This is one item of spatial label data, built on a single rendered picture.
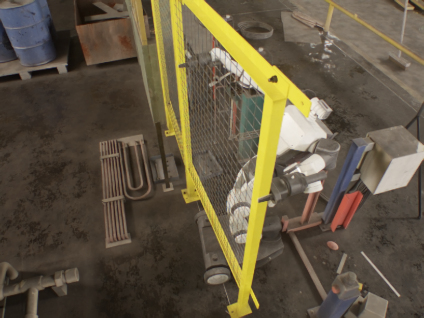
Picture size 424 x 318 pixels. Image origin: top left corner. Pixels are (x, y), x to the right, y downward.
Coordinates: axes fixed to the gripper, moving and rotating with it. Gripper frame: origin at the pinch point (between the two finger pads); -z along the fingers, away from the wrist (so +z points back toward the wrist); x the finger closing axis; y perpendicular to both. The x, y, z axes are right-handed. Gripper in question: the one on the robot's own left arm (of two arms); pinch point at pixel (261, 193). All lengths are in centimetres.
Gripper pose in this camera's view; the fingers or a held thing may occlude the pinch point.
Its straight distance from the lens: 131.2
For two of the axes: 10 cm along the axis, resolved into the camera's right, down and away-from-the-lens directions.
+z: 9.4, -2.5, 2.2
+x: 3.3, 6.6, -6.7
